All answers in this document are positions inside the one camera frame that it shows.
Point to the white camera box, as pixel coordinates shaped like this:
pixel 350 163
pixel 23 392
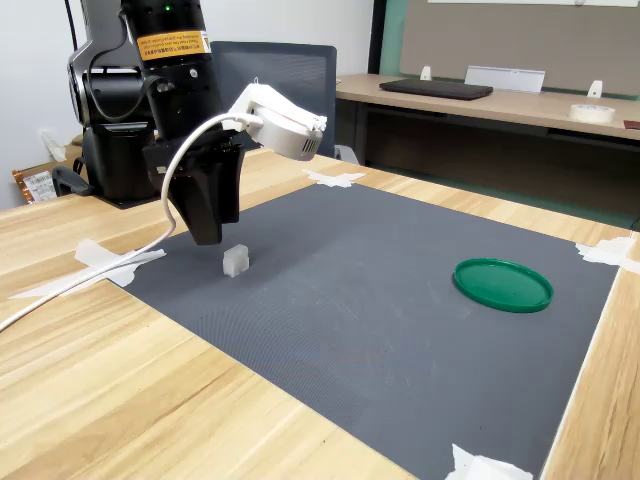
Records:
pixel 285 132

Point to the small white plastic terminal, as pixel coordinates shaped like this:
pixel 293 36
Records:
pixel 235 260

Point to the black curved bracket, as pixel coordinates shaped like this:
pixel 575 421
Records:
pixel 70 181

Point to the dark grey mat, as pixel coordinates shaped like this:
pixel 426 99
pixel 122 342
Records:
pixel 375 310

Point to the small red-brown object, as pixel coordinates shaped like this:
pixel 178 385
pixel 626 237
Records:
pixel 632 124

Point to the dark grey office chair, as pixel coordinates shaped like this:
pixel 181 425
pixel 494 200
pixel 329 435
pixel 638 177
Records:
pixel 280 70

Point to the white tape strip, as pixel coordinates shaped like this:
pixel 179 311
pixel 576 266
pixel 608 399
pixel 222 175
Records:
pixel 465 467
pixel 600 256
pixel 320 176
pixel 95 252
pixel 617 246
pixel 347 179
pixel 55 289
pixel 505 470

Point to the beige office desk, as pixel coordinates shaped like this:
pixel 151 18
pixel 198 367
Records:
pixel 525 107

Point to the white tape roll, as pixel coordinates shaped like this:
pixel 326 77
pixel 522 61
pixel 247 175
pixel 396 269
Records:
pixel 591 114

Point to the black laptop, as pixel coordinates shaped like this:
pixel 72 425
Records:
pixel 435 88

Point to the grey partition panel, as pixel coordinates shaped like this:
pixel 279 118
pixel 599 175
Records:
pixel 500 40

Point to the labelled cardboard box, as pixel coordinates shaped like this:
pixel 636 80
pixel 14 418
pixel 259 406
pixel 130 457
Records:
pixel 37 186

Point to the small white bracket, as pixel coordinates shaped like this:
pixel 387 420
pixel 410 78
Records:
pixel 595 89
pixel 425 73

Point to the round green lid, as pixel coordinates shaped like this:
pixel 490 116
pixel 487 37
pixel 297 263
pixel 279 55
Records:
pixel 502 285

